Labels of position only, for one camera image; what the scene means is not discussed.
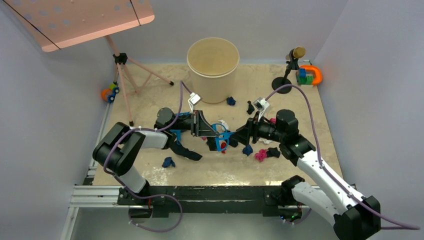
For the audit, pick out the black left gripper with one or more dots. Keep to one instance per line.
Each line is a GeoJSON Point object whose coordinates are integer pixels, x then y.
{"type": "Point", "coordinates": [199, 126]}

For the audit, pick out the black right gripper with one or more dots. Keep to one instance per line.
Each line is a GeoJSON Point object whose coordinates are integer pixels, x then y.
{"type": "Point", "coordinates": [251, 129]}

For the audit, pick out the blue hand brush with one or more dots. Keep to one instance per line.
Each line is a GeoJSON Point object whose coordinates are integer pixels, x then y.
{"type": "Point", "coordinates": [225, 135]}

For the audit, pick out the blue dustpan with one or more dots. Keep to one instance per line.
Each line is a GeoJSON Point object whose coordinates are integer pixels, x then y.
{"type": "Point", "coordinates": [178, 132]}

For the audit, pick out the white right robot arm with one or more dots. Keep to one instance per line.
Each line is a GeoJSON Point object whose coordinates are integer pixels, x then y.
{"type": "Point", "coordinates": [351, 214]}

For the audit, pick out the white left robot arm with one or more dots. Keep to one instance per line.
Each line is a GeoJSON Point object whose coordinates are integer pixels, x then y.
{"type": "Point", "coordinates": [118, 149]}

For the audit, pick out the white paper scrap right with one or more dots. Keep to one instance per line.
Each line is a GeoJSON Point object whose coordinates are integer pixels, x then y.
{"type": "Point", "coordinates": [265, 141]}

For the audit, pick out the blue paper scrap front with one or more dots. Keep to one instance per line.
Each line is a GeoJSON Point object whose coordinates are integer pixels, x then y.
{"type": "Point", "coordinates": [247, 150]}

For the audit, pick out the black paper scrap centre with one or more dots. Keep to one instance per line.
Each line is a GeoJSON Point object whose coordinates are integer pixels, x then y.
{"type": "Point", "coordinates": [232, 142]}

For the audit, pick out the black paper scrap by brush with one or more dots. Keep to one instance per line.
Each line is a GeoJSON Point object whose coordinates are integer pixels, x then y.
{"type": "Point", "coordinates": [250, 108]}

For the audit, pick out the pink paper scrap front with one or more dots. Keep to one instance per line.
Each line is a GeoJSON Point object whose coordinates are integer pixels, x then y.
{"type": "Point", "coordinates": [261, 155]}

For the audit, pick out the red paper scrap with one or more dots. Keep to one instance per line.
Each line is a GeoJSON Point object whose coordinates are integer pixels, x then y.
{"type": "Point", "coordinates": [223, 147]}

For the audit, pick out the long black paper scrap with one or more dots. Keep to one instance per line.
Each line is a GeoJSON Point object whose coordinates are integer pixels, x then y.
{"type": "Point", "coordinates": [180, 150]}

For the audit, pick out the black paper scrap front right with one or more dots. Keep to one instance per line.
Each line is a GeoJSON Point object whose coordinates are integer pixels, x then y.
{"type": "Point", "coordinates": [273, 152]}

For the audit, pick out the blue scrap by bin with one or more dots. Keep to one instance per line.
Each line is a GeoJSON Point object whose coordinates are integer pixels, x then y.
{"type": "Point", "coordinates": [231, 101]}

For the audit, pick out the dark blue scrap front left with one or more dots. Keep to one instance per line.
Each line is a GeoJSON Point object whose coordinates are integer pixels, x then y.
{"type": "Point", "coordinates": [168, 162]}

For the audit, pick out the beige round bin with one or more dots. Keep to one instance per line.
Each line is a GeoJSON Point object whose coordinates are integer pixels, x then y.
{"type": "Point", "coordinates": [213, 61]}

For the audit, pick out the orange colourful block toy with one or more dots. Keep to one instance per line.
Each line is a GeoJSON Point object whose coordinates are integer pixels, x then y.
{"type": "Point", "coordinates": [309, 75]}

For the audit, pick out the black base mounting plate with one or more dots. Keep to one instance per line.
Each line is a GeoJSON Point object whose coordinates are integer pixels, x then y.
{"type": "Point", "coordinates": [161, 201]}

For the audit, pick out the black microphone stand toy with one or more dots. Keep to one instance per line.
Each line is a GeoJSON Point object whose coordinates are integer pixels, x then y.
{"type": "Point", "coordinates": [292, 59]}

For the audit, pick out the orange wheeled toy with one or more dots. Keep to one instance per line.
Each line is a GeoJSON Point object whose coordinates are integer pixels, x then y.
{"type": "Point", "coordinates": [109, 94]}

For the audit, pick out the pink music stand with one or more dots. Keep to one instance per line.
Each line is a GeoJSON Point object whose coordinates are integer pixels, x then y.
{"type": "Point", "coordinates": [59, 24]}

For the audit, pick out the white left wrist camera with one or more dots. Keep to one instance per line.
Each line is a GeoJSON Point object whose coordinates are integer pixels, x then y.
{"type": "Point", "coordinates": [193, 100]}

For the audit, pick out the aluminium frame rail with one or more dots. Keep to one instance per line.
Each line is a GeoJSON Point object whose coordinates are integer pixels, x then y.
{"type": "Point", "coordinates": [92, 192]}

